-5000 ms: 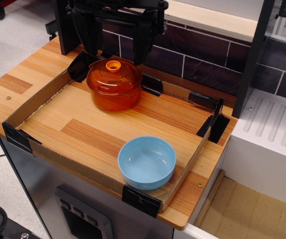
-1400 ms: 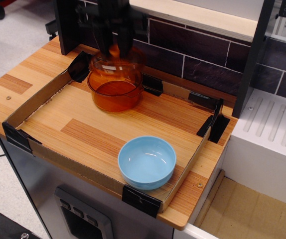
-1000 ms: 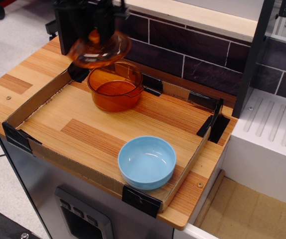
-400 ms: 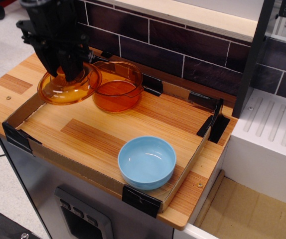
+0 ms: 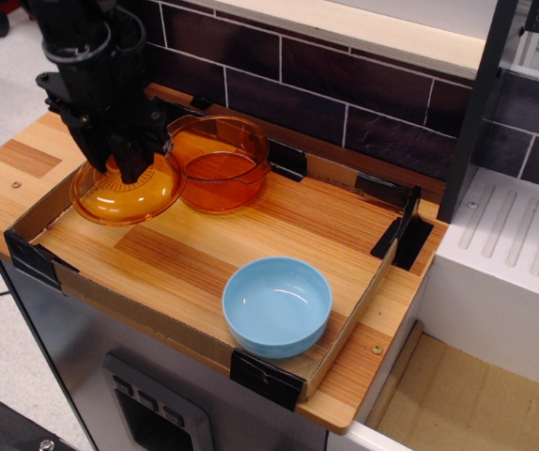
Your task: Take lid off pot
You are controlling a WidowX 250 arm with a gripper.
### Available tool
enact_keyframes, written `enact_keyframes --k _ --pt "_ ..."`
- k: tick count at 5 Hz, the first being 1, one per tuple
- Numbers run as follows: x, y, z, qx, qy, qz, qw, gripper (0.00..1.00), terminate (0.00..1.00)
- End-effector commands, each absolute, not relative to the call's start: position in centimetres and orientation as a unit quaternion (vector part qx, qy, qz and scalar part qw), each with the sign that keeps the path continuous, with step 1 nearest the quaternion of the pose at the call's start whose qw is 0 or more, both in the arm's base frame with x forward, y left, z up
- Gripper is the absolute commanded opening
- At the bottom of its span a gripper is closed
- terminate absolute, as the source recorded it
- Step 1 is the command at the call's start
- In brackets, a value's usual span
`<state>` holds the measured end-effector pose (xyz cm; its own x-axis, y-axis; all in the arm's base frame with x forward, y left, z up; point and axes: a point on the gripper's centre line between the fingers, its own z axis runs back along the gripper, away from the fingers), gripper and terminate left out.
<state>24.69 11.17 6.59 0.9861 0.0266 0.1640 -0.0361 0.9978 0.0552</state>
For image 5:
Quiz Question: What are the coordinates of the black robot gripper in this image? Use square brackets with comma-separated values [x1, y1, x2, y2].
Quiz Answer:
[37, 27, 169, 184]

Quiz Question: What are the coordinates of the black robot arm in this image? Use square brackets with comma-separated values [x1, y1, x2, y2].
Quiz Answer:
[28, 1, 169, 184]

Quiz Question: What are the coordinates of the cardboard fence with black tape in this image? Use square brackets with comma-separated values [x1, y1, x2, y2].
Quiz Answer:
[7, 123, 446, 424]

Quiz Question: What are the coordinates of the orange glass pot lid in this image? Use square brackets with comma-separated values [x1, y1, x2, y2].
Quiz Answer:
[69, 153, 187, 226]

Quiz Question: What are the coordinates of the light blue ceramic bowl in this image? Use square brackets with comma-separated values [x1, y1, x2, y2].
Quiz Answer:
[222, 257, 332, 359]

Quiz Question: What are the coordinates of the orange glass pot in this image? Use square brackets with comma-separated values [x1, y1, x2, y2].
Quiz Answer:
[167, 115, 270, 213]

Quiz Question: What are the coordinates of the dark grey vertical post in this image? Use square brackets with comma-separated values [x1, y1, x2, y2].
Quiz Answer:
[438, 1, 517, 224]

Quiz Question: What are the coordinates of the white toy sink drainboard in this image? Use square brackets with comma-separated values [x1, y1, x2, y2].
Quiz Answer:
[419, 169, 539, 383]

